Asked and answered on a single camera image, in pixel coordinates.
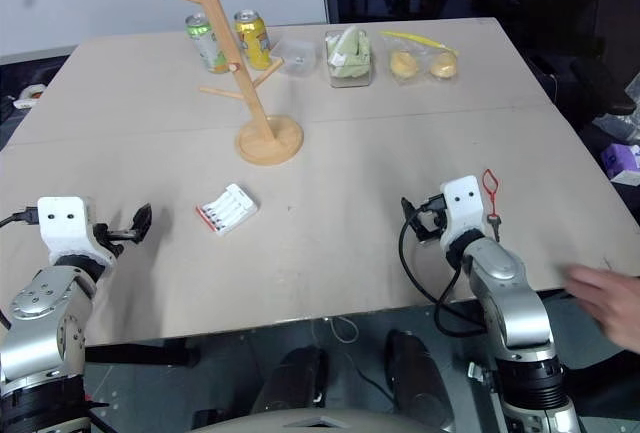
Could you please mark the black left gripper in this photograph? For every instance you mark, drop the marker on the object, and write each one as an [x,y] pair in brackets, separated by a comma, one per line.
[102,238]

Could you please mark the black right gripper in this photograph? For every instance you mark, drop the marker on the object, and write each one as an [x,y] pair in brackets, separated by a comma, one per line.
[434,218]

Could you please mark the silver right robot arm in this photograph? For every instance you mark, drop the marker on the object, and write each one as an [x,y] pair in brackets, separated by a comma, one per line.
[505,283]

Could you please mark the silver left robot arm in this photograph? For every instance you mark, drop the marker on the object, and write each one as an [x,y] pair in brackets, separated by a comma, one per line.
[45,323]

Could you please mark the person's bare hand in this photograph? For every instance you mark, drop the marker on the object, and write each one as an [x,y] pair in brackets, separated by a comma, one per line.
[607,298]

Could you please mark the white battery charger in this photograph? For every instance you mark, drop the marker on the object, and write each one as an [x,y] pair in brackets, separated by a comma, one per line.
[227,209]

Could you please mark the clear bag of yellow cakes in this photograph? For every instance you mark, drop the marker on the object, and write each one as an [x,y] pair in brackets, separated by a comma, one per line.
[404,64]

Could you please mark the wooden branch tree rack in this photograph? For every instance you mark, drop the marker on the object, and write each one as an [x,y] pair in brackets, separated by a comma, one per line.
[257,118]

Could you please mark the white tape roll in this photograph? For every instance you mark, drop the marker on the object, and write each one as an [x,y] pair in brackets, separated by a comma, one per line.
[30,95]

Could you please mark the clear box with green cloth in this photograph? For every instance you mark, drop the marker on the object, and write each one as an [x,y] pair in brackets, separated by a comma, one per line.
[350,58]

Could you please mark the green drink can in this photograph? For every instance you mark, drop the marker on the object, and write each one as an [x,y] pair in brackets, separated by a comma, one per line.
[206,45]

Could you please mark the small clear plastic box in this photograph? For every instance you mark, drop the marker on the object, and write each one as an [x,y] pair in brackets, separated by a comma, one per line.
[299,57]

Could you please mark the purple box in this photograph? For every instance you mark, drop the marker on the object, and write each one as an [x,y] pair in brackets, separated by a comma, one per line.
[622,158]

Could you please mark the yellow drink can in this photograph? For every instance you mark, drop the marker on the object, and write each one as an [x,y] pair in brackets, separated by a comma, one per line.
[254,43]

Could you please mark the crumpled clear plastic bag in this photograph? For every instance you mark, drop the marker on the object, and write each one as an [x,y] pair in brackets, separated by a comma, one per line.
[617,128]

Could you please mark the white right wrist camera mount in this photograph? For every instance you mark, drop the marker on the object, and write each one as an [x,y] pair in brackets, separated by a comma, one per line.
[462,208]

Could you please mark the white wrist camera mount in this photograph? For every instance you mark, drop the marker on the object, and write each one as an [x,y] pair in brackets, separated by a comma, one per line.
[62,228]
[462,208]

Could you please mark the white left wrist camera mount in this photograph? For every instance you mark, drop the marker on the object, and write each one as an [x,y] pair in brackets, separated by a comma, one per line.
[62,228]

